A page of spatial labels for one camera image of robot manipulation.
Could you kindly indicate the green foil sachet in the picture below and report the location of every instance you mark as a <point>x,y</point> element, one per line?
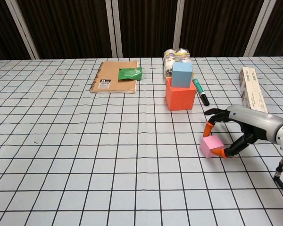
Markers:
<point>129,73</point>

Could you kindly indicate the small pink foam cube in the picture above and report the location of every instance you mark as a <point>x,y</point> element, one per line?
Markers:
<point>210,144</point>

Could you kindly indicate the wooden ruler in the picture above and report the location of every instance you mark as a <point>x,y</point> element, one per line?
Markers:
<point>252,91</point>

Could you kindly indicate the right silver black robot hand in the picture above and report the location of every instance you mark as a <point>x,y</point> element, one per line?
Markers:
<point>257,122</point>

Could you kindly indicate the kraft spiral notebook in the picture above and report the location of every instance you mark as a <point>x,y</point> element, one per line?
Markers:
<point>108,73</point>

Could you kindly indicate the dark pleated screen fabric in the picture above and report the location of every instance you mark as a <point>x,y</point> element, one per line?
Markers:
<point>73,23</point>

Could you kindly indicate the large orange foam cube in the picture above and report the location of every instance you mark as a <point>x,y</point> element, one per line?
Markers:
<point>180,99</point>

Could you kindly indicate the checkered light blue tablecloth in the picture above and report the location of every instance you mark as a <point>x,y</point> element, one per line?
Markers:
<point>61,141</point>

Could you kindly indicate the white screen frame post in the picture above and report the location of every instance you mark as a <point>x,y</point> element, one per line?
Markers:
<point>259,28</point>
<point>21,29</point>
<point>180,23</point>
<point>109,23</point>

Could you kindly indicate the plastic-wrapped tape roll pack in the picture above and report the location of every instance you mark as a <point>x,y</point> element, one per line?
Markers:
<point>169,57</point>

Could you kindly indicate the green marker pen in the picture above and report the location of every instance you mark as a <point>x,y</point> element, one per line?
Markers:
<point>201,91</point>

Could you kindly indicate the medium blue foam cube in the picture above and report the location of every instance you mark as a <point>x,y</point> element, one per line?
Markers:
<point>181,75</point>

